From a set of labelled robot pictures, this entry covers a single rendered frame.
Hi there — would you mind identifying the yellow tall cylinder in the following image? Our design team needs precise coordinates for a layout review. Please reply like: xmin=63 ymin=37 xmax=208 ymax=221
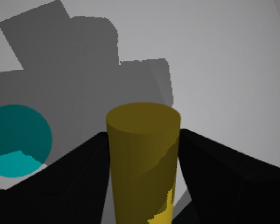
xmin=106 ymin=102 xmax=181 ymax=224

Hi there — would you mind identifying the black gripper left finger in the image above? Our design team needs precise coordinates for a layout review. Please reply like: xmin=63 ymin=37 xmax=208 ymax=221
xmin=0 ymin=132 xmax=111 ymax=224

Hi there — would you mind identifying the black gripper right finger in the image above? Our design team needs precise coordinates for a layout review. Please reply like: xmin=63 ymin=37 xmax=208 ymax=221
xmin=177 ymin=128 xmax=280 ymax=224

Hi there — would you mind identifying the cyan circle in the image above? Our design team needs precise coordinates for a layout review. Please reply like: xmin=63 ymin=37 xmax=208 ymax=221
xmin=0 ymin=104 xmax=52 ymax=177

